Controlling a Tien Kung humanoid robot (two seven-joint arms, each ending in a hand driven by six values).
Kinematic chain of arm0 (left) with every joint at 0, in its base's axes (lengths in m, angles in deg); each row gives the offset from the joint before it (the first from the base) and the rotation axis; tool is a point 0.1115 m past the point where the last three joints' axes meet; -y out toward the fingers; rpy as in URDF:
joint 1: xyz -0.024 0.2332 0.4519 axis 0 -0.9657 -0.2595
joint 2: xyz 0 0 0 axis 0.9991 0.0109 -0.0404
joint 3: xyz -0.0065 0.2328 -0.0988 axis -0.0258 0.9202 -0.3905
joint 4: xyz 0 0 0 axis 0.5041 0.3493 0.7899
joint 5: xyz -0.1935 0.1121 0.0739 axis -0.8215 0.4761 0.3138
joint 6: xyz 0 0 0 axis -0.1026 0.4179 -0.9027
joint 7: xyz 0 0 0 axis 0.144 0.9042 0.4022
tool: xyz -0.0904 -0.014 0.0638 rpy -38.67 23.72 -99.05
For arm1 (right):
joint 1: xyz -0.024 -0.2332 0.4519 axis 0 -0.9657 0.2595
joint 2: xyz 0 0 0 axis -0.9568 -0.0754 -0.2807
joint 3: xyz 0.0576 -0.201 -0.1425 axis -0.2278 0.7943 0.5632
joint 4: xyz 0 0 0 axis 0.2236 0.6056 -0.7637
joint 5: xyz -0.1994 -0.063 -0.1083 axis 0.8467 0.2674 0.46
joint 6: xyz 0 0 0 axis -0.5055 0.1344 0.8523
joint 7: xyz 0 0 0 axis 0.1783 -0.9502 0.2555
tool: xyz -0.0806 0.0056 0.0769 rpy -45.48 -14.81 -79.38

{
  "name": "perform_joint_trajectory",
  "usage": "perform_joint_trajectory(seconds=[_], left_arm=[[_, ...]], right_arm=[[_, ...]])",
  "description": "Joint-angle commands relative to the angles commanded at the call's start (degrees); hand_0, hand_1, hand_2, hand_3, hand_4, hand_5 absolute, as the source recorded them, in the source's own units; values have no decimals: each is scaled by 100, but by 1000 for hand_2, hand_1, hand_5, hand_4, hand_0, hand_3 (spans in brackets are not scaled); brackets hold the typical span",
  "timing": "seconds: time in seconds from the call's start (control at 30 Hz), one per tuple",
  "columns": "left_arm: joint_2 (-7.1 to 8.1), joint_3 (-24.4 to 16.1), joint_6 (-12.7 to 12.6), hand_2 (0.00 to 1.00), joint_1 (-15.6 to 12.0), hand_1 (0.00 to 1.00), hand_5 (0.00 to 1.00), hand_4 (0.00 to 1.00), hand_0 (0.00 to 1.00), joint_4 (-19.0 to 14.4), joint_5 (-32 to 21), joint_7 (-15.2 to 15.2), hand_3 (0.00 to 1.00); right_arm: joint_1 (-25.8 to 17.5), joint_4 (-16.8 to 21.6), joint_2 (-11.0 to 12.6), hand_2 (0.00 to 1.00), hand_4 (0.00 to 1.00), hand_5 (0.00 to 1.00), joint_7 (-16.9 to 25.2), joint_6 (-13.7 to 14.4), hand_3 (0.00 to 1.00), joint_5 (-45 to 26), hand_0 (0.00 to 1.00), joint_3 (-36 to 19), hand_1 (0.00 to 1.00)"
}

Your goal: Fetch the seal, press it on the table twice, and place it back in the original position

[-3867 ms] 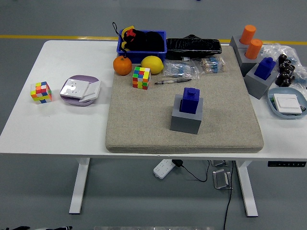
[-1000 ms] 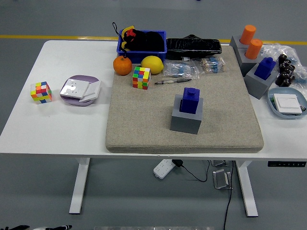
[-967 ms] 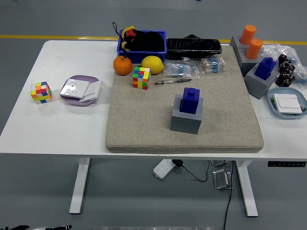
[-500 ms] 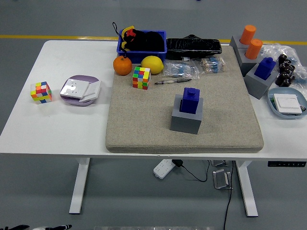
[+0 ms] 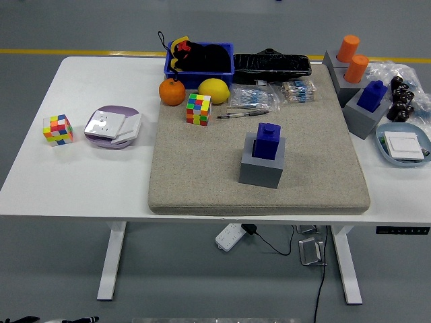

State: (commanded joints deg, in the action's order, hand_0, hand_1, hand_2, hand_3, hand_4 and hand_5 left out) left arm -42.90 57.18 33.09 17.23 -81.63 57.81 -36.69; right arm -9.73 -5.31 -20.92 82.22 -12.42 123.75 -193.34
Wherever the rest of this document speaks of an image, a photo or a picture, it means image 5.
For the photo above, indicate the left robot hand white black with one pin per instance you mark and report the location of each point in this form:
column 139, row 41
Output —
column 25, row 320

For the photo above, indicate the blue square seal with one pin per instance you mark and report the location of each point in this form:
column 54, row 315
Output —
column 370, row 97
column 266, row 141

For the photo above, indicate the grey square seal holder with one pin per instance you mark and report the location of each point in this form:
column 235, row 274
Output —
column 259, row 171
column 331, row 60
column 347, row 92
column 362, row 124

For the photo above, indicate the orange round seal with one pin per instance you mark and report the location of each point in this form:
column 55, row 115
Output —
column 356, row 69
column 348, row 48

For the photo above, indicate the white table leg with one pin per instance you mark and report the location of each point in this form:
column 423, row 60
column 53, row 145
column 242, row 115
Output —
column 348, row 269
column 111, row 262

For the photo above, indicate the colourful puzzle cube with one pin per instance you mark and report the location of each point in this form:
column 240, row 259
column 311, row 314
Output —
column 58, row 130
column 198, row 109

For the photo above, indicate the white power strip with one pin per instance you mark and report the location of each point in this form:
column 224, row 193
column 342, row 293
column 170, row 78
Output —
column 229, row 237

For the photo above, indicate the purple plate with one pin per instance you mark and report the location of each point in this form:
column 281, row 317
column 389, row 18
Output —
column 116, row 108

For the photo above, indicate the grey-brown mat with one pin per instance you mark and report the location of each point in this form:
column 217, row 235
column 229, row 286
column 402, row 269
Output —
column 202, row 168

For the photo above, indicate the orange fruit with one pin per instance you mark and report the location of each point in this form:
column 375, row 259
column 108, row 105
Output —
column 172, row 92

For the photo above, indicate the yellow lemon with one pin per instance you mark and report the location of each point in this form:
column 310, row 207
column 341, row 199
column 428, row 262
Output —
column 213, row 90

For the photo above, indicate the blue plastic bin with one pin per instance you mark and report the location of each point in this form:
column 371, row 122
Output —
column 202, row 79

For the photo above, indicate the clear ballpoint pen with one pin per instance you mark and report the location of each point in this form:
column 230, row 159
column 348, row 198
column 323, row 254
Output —
column 242, row 114

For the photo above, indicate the black pouch with yellow trim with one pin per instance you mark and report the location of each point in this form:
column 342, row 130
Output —
column 205, row 59

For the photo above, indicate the clear bag of resistors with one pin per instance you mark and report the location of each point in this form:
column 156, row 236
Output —
column 252, row 96
column 298, row 91

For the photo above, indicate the black keyboard in plastic wrap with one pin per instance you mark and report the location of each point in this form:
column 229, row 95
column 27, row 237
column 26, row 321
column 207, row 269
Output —
column 269, row 67

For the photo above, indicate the black table control panel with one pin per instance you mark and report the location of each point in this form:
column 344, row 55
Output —
column 402, row 230

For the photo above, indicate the light blue plate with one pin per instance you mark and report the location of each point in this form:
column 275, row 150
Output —
column 397, row 127

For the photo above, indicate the pile of black knobs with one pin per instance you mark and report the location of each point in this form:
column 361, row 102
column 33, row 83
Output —
column 401, row 101

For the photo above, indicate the crumpled clear plastic bag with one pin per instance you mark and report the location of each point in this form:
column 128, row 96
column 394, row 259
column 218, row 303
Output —
column 387, row 70

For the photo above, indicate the white wall socket panel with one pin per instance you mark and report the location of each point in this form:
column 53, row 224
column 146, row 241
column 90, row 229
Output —
column 102, row 124

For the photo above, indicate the white switch panel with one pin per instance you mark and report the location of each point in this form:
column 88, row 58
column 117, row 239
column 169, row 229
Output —
column 402, row 144
column 130, row 127

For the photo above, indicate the metal bracket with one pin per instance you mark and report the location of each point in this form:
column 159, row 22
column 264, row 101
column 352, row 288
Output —
column 311, row 252
column 306, row 229

